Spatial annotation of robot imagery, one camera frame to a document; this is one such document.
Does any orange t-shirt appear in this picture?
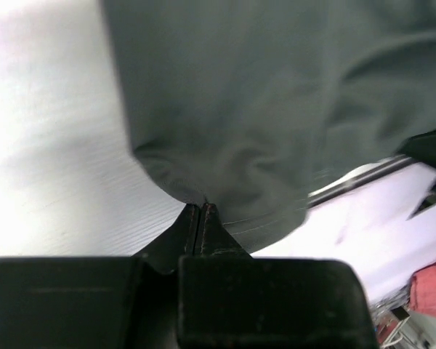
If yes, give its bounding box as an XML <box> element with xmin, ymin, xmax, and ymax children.
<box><xmin>409</xmin><ymin>262</ymin><xmax>436</xmax><ymax>318</ymax></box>

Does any dark grey t-shirt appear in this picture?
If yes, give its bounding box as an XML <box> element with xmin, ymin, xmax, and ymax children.
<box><xmin>102</xmin><ymin>1</ymin><xmax>436</xmax><ymax>252</ymax></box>

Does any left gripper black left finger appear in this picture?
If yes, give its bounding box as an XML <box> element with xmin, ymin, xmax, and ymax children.
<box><xmin>0</xmin><ymin>206</ymin><xmax>198</xmax><ymax>348</ymax></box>

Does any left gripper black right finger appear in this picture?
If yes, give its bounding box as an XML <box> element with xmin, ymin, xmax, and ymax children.
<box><xmin>177</xmin><ymin>204</ymin><xmax>378</xmax><ymax>348</ymax></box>

